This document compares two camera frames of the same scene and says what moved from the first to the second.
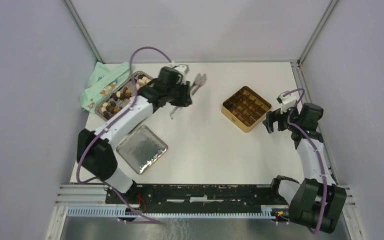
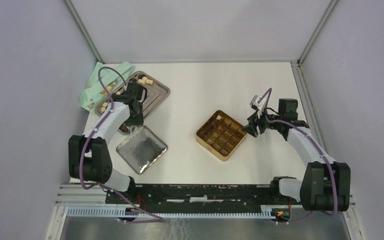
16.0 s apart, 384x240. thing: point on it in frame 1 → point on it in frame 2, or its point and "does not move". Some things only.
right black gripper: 272,117 → 251,128
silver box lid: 141,149 does not move
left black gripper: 185,100 → 139,120
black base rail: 141,196 does not move
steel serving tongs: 199,80 → 133,129
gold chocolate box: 245,108 → 221,135
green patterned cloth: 104,76 does not move
